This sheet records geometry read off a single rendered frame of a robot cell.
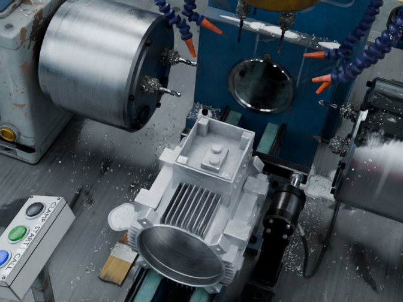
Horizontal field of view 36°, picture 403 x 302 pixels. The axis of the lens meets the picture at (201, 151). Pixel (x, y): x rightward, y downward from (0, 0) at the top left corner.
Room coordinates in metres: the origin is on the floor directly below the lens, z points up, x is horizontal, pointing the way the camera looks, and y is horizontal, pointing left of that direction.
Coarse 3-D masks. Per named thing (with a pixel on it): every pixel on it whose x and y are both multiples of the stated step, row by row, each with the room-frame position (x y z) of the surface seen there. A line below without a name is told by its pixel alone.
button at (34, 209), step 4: (32, 204) 0.58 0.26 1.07; (36, 204) 0.58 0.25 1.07; (40, 204) 0.58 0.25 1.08; (28, 208) 0.58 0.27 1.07; (32, 208) 0.57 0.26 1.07; (36, 208) 0.57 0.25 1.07; (40, 208) 0.57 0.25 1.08; (28, 212) 0.57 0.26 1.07; (32, 212) 0.56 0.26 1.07; (36, 212) 0.56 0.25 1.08; (28, 216) 0.56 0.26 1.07; (32, 216) 0.56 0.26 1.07
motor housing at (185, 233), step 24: (168, 168) 0.69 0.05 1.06; (168, 192) 0.63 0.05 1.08; (192, 192) 0.61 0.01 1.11; (240, 192) 0.65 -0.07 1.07; (168, 216) 0.56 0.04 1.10; (192, 216) 0.56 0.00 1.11; (216, 216) 0.59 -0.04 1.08; (240, 216) 0.61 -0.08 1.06; (144, 240) 0.59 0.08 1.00; (168, 240) 0.62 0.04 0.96; (192, 240) 0.63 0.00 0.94; (168, 264) 0.58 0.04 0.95; (192, 264) 0.58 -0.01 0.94; (216, 264) 0.57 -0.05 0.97; (192, 288) 0.54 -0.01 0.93
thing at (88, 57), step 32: (96, 0) 1.03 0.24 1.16; (64, 32) 0.94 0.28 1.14; (96, 32) 0.94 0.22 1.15; (128, 32) 0.94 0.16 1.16; (160, 32) 0.99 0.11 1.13; (64, 64) 0.89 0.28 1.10; (96, 64) 0.89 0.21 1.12; (128, 64) 0.88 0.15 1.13; (160, 64) 0.99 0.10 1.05; (64, 96) 0.88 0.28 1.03; (96, 96) 0.86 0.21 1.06; (128, 96) 0.85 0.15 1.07; (160, 96) 1.01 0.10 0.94; (128, 128) 0.86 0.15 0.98
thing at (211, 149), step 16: (192, 128) 0.72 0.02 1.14; (208, 128) 0.74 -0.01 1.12; (224, 128) 0.74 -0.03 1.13; (240, 128) 0.73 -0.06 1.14; (192, 144) 0.71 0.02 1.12; (208, 144) 0.71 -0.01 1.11; (224, 144) 0.72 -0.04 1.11; (240, 144) 0.71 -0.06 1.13; (176, 160) 0.64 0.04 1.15; (192, 160) 0.67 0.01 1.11; (208, 160) 0.67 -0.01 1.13; (224, 160) 0.68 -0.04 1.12; (240, 160) 0.66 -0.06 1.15; (176, 176) 0.64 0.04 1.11; (192, 176) 0.63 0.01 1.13; (208, 176) 0.62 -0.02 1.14; (224, 176) 0.62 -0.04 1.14; (240, 176) 0.65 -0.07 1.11; (208, 192) 0.62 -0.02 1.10; (224, 192) 0.61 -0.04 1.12
